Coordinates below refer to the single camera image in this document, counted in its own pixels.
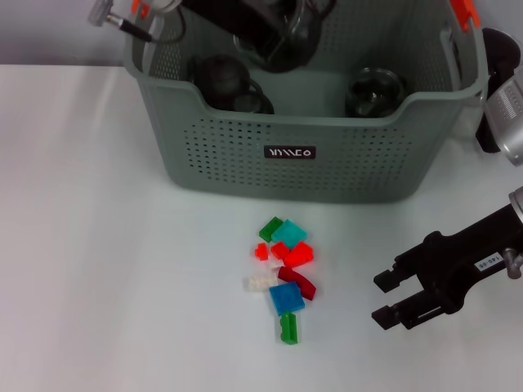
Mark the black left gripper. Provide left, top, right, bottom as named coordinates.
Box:
left=181, top=0, right=288, bottom=61

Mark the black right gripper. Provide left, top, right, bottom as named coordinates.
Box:
left=371, top=203, right=523, bottom=331

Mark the glass teacup with black handle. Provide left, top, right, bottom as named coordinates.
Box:
left=233, top=90, right=275, bottom=115
left=344, top=68, right=409, bottom=119
left=232, top=0, right=324, bottom=74

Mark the dark red curved brick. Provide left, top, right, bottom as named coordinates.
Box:
left=277, top=265, right=317, bottom=301

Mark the blue toy brick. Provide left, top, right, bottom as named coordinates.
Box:
left=268, top=282, right=306, bottom=316

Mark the long green toy brick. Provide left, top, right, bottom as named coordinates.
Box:
left=279, top=312, right=299, bottom=346

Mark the grey-green perforated storage bin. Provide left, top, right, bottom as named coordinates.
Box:
left=122, top=0, right=489, bottom=203

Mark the black clay teapot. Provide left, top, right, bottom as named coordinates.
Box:
left=188, top=53, right=253, bottom=110

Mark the large red toy brick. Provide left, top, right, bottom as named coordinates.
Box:
left=282, top=240, right=315, bottom=270

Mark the teal toy brick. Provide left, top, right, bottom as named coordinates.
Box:
left=271, top=219, right=308, bottom=250

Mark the small green toy brick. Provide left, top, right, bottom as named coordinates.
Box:
left=258, top=216, right=284, bottom=242

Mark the black curved stand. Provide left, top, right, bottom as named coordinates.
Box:
left=475, top=27, right=521, bottom=154

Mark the right gripper cable with plugs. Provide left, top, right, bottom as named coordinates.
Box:
left=503, top=247, right=523, bottom=281

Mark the gripper cable with plugs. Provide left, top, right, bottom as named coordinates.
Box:
left=88, top=0, right=187, bottom=44
left=503, top=247, right=523, bottom=281

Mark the left gripper cable with plugs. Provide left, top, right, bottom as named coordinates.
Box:
left=88, top=0, right=187, bottom=44

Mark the orange bin handle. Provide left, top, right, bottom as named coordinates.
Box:
left=131, top=0, right=481, bottom=33

